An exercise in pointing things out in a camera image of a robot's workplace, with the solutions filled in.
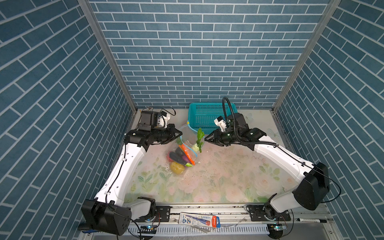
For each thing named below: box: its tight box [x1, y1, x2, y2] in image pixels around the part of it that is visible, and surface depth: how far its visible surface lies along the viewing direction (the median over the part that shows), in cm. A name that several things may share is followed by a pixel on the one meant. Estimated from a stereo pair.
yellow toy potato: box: [170, 161, 185, 175], surface depth 86 cm
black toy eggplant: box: [169, 151, 192, 167], surface depth 87 cm
